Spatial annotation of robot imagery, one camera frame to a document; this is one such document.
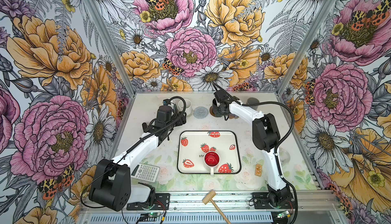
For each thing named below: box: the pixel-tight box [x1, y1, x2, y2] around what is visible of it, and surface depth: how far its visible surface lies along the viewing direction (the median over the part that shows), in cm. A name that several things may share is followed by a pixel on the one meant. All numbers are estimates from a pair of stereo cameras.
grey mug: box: [246, 97, 260, 110], surface depth 104 cm
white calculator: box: [130, 162, 160, 183], surface depth 83 cm
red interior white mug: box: [203, 151, 221, 176], surface depth 83 cm
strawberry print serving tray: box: [176, 130, 242, 175], surface depth 93 cm
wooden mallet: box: [201, 189, 232, 224], surface depth 76 cm
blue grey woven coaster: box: [192, 106, 209, 120], surface depth 111 cm
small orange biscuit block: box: [254, 163, 263, 177], surface depth 84 cm
